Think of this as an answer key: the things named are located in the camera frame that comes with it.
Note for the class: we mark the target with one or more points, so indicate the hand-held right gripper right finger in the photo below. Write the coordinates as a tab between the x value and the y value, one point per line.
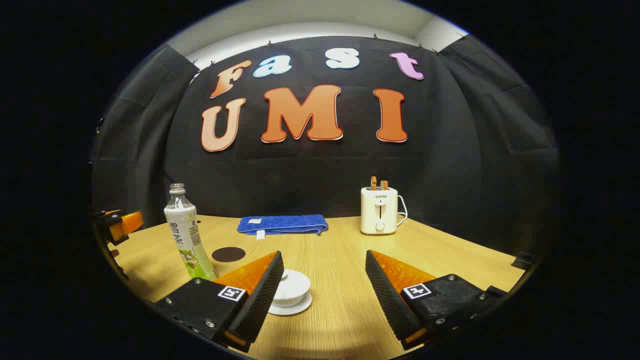
382	295

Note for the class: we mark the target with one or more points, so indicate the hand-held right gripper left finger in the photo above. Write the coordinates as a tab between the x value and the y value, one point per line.
265	295

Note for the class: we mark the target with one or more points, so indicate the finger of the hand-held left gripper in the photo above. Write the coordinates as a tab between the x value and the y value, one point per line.
125	222

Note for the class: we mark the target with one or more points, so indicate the white teacup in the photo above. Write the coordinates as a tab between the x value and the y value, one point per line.
292	298

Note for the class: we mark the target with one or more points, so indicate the dark round coaster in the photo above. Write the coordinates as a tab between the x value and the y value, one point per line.
228	254

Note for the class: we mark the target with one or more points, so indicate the clear water bottle green label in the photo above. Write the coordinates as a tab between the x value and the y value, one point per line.
186	235

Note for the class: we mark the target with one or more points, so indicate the white saucer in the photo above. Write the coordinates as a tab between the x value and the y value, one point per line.
296	310

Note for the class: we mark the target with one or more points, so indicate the blue folded towel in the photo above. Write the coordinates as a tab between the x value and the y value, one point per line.
282	224

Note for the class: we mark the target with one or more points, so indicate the cream toaster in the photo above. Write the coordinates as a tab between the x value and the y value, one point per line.
378	212

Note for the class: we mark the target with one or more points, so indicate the black backdrop cloth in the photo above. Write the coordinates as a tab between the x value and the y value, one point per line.
310	170

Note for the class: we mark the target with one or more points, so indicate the black table clamp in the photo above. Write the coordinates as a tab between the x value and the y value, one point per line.
523	261

